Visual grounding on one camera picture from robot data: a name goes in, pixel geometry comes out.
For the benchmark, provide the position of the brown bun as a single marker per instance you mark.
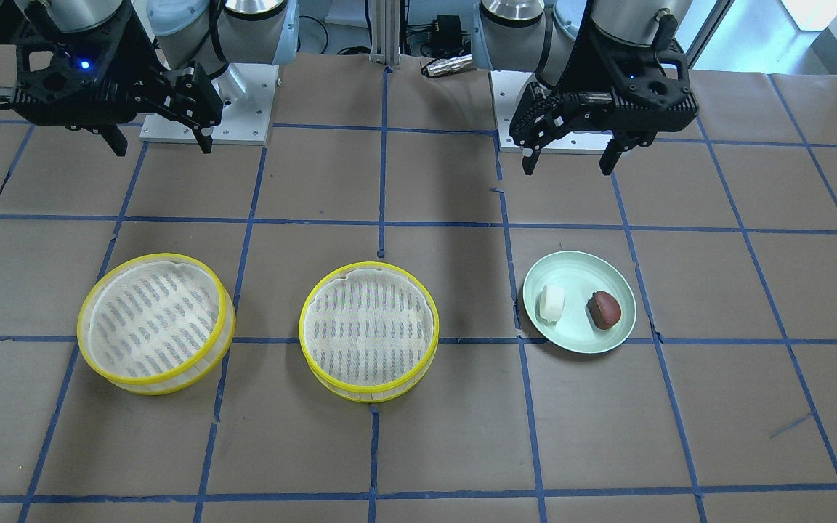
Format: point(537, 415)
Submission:
point(604, 310)

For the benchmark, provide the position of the white steamed bun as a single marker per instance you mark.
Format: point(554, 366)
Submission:
point(551, 303)

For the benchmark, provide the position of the black power adapter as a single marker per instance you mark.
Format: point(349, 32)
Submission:
point(446, 33)

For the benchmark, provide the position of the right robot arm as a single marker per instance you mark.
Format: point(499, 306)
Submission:
point(213, 33)

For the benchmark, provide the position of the yellow steamer basket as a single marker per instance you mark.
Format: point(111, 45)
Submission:
point(369, 331)
point(156, 324)

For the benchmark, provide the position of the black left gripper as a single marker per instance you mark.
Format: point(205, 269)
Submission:
point(577, 71)

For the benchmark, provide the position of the light green plate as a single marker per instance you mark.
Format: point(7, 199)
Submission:
point(580, 274)

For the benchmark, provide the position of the silver metal connector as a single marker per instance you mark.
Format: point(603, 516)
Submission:
point(448, 66)

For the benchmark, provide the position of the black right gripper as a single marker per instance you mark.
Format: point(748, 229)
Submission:
point(144, 64)

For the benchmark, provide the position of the aluminium frame post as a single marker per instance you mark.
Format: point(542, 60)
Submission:
point(385, 28)

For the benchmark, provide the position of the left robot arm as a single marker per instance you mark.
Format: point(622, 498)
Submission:
point(535, 37)

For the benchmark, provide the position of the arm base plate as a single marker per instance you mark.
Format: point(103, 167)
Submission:
point(508, 86)
point(247, 91)

